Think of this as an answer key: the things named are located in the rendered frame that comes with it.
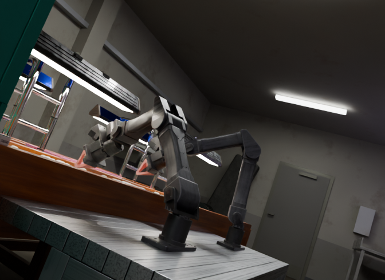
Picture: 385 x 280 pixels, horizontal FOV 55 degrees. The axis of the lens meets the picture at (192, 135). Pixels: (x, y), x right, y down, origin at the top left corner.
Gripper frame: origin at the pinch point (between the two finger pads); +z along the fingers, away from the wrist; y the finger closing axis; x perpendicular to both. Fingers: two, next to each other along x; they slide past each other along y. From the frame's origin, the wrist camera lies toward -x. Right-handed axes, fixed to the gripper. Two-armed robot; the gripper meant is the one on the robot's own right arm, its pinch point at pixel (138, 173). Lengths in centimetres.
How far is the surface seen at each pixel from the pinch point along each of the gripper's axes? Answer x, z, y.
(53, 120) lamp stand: -21.0, 13.1, 31.1
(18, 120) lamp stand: -17, 16, 45
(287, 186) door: -125, 15, -649
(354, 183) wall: -83, -107, -665
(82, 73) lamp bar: -22, -12, 44
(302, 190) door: -108, -9, -652
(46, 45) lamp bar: -23, -12, 60
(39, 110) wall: -209, 195, -164
